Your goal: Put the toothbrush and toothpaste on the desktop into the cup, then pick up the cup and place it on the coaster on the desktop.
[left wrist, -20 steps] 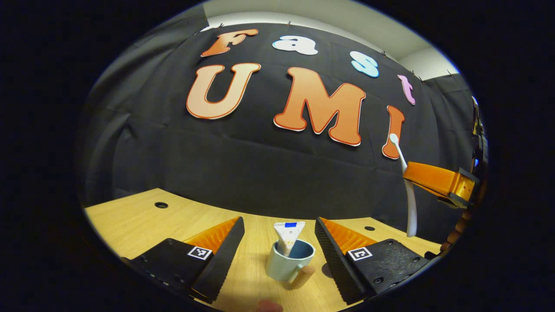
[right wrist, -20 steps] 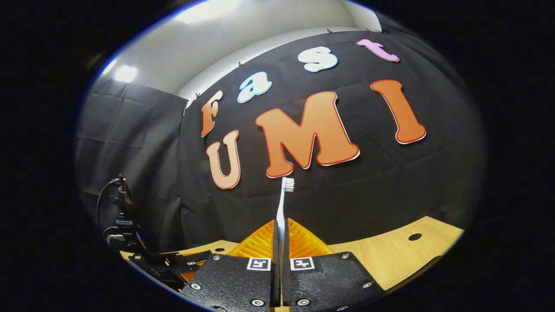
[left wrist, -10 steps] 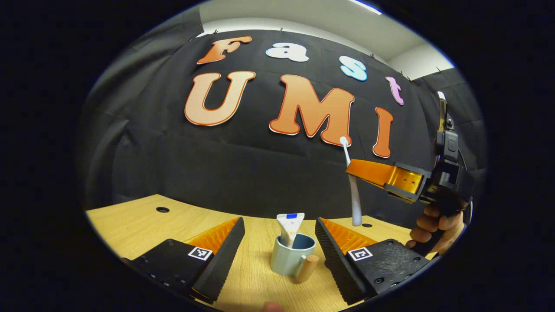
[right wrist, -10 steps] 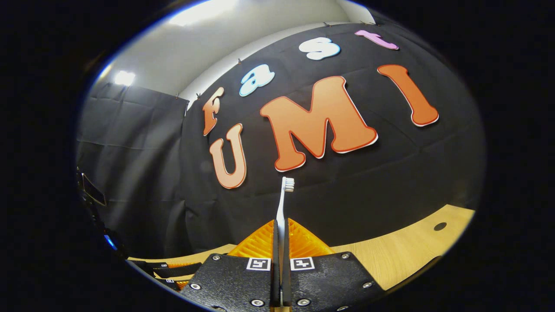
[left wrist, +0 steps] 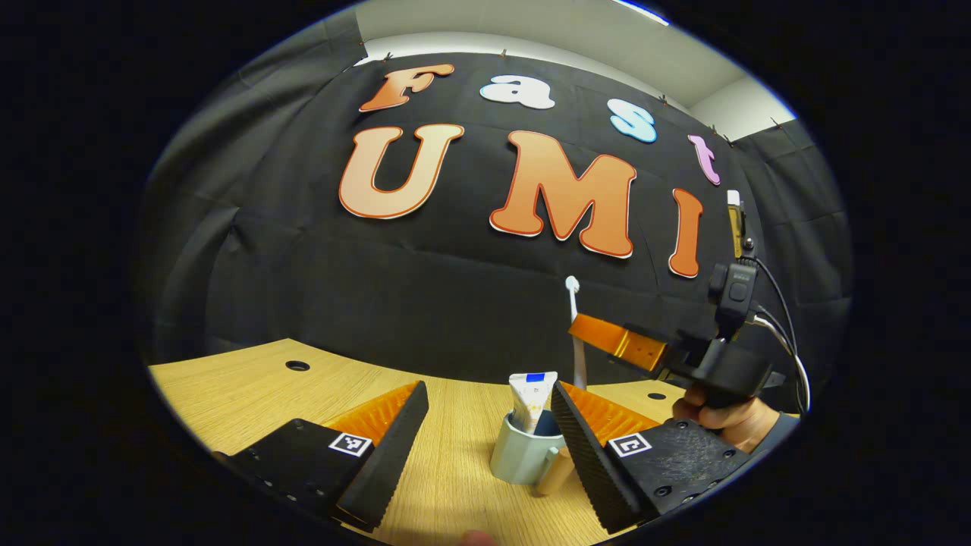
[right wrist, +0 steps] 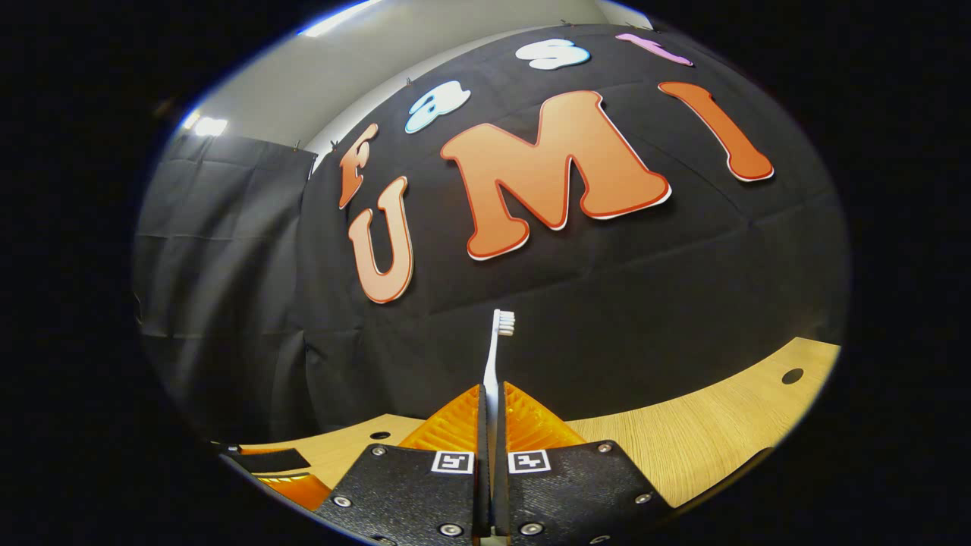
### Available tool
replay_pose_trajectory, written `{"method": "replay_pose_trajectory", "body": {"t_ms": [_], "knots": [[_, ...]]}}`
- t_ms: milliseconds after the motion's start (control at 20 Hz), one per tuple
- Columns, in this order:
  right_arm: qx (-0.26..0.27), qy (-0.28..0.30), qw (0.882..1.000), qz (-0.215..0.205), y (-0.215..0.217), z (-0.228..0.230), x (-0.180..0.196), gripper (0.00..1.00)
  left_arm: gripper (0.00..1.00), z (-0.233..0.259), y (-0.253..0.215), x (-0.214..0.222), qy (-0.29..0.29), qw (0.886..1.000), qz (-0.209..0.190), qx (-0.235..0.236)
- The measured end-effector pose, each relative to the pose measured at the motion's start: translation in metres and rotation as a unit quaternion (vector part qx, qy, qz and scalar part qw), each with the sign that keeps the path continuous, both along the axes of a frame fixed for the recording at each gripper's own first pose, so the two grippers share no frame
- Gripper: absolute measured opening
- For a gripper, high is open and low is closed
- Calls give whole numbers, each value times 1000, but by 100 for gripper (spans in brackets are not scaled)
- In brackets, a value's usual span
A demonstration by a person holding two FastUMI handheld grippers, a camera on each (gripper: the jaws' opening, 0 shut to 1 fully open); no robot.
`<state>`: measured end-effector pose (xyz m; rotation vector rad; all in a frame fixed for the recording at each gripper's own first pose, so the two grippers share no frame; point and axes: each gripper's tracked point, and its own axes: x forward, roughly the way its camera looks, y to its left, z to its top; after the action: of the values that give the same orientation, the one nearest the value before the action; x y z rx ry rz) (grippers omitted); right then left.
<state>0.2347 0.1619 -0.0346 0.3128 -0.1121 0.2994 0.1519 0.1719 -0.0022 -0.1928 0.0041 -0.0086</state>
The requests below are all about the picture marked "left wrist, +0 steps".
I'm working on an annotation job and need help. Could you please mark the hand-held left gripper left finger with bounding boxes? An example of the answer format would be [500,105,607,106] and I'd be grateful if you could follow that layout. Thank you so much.
[215,381,429,532]

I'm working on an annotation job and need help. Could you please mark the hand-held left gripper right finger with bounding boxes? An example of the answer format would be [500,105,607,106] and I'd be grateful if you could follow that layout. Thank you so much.
[551,381,752,534]

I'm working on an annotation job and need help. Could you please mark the white toothbrush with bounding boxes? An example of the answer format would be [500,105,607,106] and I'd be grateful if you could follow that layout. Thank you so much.
[565,276,589,391]

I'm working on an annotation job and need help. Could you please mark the light blue cup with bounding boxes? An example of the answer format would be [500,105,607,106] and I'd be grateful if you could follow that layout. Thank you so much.
[490,409,577,497]

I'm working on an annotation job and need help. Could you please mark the white toothpaste tube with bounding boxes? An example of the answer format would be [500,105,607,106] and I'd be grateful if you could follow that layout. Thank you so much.
[508,372,559,435]

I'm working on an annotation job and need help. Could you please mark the wooden desktop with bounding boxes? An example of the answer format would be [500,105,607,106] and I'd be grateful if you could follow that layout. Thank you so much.
[148,339,801,546]

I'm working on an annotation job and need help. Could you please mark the black backdrop cloth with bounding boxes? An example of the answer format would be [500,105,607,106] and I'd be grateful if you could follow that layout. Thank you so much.
[137,11,850,425]

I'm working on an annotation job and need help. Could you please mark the white cable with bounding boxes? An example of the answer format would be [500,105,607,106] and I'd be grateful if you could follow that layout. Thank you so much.
[755,315,812,414]

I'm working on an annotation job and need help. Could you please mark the black cable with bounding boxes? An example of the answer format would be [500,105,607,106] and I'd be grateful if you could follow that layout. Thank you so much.
[753,256,805,414]

